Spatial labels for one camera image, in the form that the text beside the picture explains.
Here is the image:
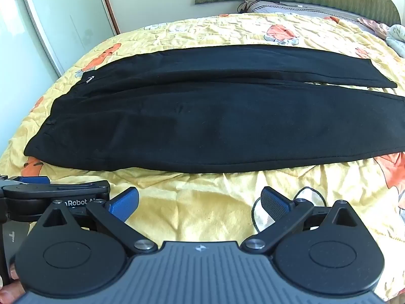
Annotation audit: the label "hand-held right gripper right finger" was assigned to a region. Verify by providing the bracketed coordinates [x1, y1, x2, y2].
[240, 186, 360, 256]

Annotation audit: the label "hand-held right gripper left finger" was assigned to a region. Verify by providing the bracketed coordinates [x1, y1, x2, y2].
[41, 187, 157, 254]

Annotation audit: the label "grey patterned pillow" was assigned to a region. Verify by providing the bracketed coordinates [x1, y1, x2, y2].
[237, 0, 361, 23]

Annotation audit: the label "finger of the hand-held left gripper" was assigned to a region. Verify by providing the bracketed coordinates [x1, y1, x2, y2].
[0, 175, 110, 201]

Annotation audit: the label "person's left hand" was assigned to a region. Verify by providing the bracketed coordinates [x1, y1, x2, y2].
[0, 261, 29, 304]

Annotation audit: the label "black cable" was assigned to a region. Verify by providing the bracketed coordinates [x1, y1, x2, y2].
[251, 187, 328, 232]

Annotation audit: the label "yellow printed blanket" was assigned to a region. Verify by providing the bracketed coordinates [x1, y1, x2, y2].
[0, 13, 405, 304]

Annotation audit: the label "black pants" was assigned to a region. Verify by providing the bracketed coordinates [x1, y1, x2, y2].
[25, 45, 405, 175]

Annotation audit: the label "light floral pillow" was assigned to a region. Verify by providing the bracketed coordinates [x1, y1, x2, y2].
[384, 24, 405, 59]

